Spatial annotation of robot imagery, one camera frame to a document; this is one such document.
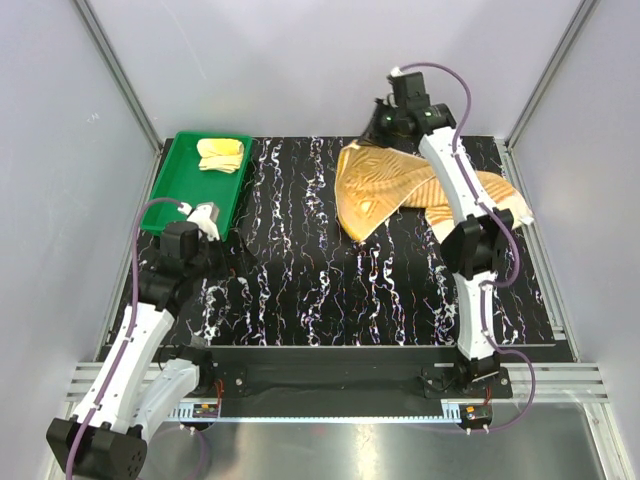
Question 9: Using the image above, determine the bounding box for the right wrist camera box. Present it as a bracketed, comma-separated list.
[387, 69, 431, 110]

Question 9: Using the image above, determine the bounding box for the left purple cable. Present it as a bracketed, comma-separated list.
[64, 197, 211, 480]

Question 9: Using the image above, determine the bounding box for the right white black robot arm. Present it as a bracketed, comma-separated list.
[362, 99, 514, 397]

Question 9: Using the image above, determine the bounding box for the left small controller board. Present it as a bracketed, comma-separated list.
[193, 403, 220, 418]

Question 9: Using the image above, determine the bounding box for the yellow orange striped towel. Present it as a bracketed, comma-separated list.
[334, 139, 535, 244]

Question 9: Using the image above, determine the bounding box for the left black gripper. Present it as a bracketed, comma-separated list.
[187, 228, 257, 283]

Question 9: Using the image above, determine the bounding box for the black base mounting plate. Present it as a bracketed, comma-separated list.
[190, 346, 514, 405]

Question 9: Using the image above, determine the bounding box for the right small controller board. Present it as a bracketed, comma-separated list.
[461, 404, 493, 424]

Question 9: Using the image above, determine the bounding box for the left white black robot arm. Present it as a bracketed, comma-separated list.
[46, 221, 256, 479]

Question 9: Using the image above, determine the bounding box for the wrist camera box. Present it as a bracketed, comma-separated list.
[387, 69, 431, 110]
[177, 202, 220, 241]

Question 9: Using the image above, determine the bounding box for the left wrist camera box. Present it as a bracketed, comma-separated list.
[177, 202, 220, 241]

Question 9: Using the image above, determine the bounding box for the green plastic tray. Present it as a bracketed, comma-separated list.
[150, 131, 253, 240]

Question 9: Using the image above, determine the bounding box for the small controller board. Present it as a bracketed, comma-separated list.
[193, 403, 220, 418]
[461, 404, 493, 424]

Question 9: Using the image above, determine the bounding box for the yellow cream towel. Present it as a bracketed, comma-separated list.
[196, 138, 244, 174]

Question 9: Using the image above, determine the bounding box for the slotted aluminium cable duct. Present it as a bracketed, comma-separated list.
[168, 399, 461, 425]

